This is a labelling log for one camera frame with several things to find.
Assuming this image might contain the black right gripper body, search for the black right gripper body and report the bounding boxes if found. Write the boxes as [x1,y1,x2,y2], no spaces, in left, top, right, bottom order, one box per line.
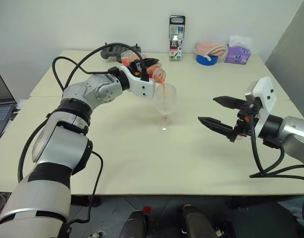
[228,104,259,143]

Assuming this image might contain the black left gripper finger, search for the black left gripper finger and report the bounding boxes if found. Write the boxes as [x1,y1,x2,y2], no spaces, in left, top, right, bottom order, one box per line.
[141,58,160,68]

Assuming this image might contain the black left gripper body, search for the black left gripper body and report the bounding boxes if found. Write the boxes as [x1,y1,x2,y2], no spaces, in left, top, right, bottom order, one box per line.
[128,59,150,82]

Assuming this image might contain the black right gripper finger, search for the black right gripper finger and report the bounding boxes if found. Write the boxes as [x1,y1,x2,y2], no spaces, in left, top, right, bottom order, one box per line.
[213,96,247,111]
[198,116,235,136]

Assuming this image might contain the clear bottle with orange drink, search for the clear bottle with orange drink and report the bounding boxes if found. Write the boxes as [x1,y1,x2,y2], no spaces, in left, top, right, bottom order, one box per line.
[120,51,167,85]

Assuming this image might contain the clear wine glass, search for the clear wine glass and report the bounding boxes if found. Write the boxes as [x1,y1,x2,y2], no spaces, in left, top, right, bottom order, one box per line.
[154,83,177,133]

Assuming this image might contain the marker pen pack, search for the marker pen pack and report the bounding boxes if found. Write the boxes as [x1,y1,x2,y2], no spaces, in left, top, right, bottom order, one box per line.
[168,15,186,61]

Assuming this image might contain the grey handheld game controller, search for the grey handheld game controller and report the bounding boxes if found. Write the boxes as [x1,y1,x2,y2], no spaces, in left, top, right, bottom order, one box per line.
[100,42,143,62]

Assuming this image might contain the blue tape roll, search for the blue tape roll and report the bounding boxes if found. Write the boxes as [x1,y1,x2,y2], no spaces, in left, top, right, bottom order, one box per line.
[196,54,219,67]

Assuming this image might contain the purple tissue pack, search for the purple tissue pack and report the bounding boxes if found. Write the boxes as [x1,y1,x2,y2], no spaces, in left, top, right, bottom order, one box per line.
[224,35,252,65]

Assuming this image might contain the pink folded towel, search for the pink folded towel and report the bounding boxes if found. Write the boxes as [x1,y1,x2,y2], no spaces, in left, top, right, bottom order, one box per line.
[194,42,228,57]

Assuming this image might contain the grey partition panel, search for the grey partition panel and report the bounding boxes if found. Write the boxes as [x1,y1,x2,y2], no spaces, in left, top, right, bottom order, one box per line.
[264,0,304,119]

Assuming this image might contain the dark rounded shape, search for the dark rounded shape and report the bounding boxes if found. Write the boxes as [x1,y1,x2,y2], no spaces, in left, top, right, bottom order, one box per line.
[179,204,214,238]
[119,210,149,238]

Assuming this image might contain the dark grey laptop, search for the dark grey laptop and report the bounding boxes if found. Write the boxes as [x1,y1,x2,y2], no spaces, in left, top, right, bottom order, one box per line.
[0,63,19,147]

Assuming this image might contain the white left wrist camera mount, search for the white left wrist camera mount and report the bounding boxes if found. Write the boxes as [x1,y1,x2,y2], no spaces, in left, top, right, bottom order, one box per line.
[121,64,156,100]

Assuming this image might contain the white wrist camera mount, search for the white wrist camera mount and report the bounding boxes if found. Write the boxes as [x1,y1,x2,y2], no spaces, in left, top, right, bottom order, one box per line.
[245,76,277,136]
[121,64,156,100]

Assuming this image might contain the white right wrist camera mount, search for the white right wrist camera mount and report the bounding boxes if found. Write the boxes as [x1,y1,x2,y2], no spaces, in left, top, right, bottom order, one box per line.
[245,76,277,136]

